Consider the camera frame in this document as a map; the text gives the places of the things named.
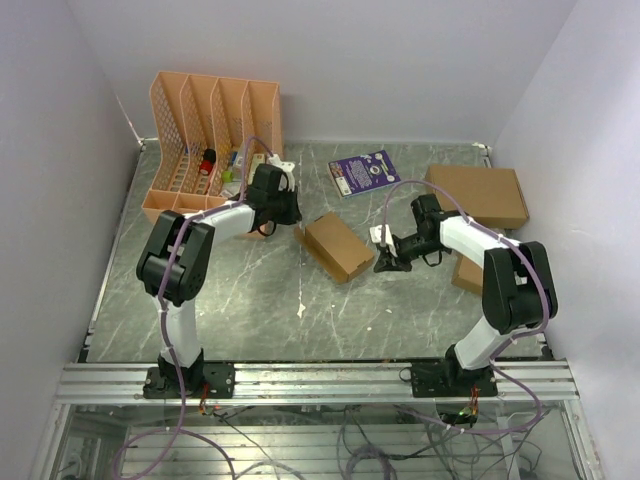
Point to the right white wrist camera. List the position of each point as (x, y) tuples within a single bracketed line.
[(381, 235)]

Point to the large folded cardboard box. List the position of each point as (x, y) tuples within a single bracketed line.
[(492, 196)]

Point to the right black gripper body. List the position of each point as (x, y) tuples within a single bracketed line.
[(408, 249)]

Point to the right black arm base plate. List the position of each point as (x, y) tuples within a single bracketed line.
[(440, 379)]

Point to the brown cardboard box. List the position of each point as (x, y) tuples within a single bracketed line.
[(335, 247)]

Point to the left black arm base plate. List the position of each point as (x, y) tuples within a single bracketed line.
[(210, 380)]

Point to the pink plastic file organizer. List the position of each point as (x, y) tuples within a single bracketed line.
[(193, 112)]

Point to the purple book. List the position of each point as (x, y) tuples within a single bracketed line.
[(363, 173)]

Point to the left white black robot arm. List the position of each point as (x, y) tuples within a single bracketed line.
[(174, 262)]

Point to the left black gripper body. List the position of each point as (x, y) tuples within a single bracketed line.
[(285, 207)]

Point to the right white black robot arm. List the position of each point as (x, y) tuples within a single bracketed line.
[(518, 294)]

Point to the aluminium rail frame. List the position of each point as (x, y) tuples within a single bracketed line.
[(311, 384)]

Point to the red black bottle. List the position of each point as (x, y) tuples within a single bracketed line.
[(208, 162)]

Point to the small folded cardboard box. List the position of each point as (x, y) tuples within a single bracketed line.
[(467, 275)]

